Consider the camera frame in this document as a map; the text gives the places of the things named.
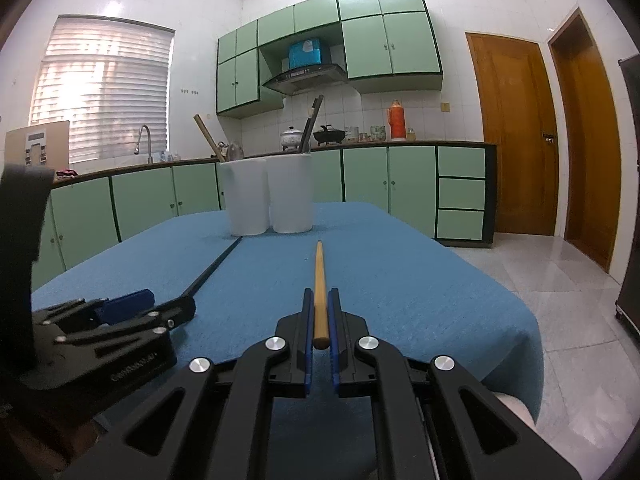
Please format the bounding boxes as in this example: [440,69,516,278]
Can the white window blind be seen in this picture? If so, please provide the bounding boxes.
[29,15,177,165]

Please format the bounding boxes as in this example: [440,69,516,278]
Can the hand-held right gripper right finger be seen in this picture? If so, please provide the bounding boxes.
[327,288,583,480]

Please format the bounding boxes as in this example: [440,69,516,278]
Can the blue box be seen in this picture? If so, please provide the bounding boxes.
[288,37,331,69]

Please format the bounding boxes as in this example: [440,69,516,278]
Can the white plastic utensil holder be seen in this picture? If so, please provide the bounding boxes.
[216,154,316,237]

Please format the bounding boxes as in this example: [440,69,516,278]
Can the green kitchen cabinets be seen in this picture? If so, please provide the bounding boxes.
[216,0,445,120]
[30,141,498,293]

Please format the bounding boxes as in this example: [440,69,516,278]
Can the cardboard box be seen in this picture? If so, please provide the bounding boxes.
[5,120,70,167]

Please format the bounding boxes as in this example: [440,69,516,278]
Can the white cooking pot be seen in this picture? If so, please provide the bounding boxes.
[280,126,304,153]

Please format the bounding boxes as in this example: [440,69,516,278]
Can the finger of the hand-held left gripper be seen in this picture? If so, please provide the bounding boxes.
[54,295,197,347]
[31,288,156,332]

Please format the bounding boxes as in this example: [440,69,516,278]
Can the wide wooden door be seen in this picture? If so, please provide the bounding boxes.
[465,31,560,237]

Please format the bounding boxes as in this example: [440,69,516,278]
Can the metal sink faucet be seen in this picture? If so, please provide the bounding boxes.
[134,125,153,164]

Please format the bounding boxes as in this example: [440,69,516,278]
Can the black wok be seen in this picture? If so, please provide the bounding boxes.
[313,125,348,147]

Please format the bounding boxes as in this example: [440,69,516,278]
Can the green lower kitchen cabinets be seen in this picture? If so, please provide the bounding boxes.
[30,141,498,293]

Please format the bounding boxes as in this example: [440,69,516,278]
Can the wooden chopstick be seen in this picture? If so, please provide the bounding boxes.
[312,240,331,350]
[193,114,227,163]

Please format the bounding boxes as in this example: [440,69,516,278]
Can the narrow wooden door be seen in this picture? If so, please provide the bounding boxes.
[547,6,622,275]

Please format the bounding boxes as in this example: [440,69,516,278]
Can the blue tablecloth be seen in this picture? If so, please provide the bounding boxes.
[31,202,546,480]

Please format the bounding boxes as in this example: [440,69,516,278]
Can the green upper kitchen cabinets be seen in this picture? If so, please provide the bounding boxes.
[216,0,445,120]

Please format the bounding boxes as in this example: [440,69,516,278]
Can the black chopstick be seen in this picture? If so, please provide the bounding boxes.
[302,94,325,155]
[180,236,244,303]

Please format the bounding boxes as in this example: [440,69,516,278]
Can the steel range hood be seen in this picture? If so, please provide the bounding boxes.
[262,62,349,96]

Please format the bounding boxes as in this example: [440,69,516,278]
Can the orange thermos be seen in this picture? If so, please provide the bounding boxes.
[389,99,407,141]

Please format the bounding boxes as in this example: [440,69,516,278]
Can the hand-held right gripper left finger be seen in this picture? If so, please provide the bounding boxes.
[59,288,316,480]

